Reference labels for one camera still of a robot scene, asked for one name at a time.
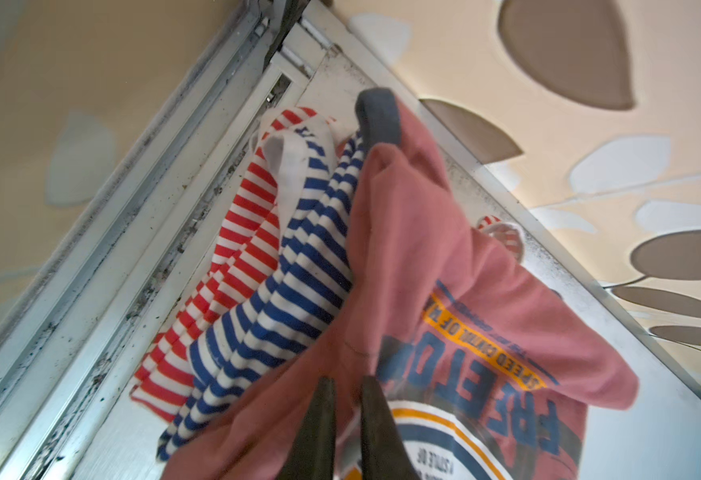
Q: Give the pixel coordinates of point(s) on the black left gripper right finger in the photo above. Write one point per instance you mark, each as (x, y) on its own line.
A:
(383, 455)

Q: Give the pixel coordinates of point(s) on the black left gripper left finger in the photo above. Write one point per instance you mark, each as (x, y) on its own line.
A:
(312, 454)

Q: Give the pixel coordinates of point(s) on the maroon red garment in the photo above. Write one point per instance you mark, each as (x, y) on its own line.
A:
(487, 372)

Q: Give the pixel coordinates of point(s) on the blue white striped tank top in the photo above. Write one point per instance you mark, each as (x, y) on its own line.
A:
(317, 180)

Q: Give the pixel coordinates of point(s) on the red white striped folded top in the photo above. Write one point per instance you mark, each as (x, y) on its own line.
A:
(247, 248)

